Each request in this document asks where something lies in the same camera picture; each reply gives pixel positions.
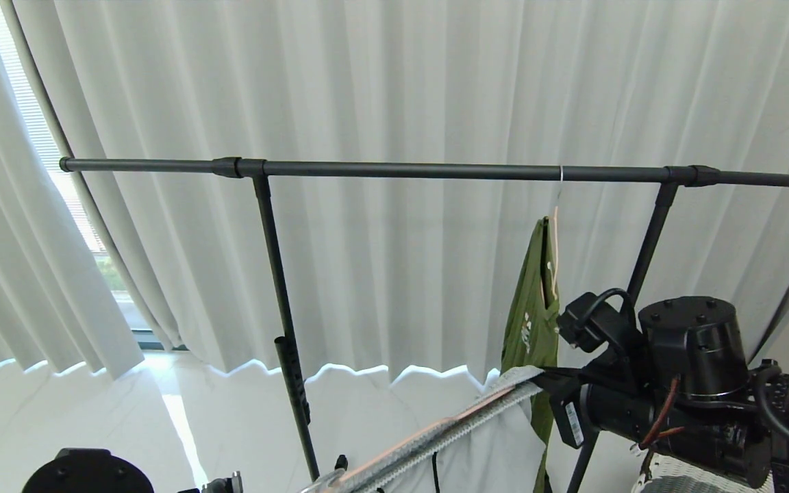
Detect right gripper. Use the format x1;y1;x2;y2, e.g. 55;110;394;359
549;373;652;449

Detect green garment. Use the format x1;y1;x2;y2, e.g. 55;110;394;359
501;216;562;493

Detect pale grey shorts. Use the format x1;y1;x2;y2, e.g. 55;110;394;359
299;365;550;493

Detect pink clothes hanger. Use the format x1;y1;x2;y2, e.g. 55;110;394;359
544;167;565;302
302;385;520;493

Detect white laundry basket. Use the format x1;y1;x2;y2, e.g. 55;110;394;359
631;451;776;493

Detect black clothes rack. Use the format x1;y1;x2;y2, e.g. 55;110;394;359
59;156;789;493

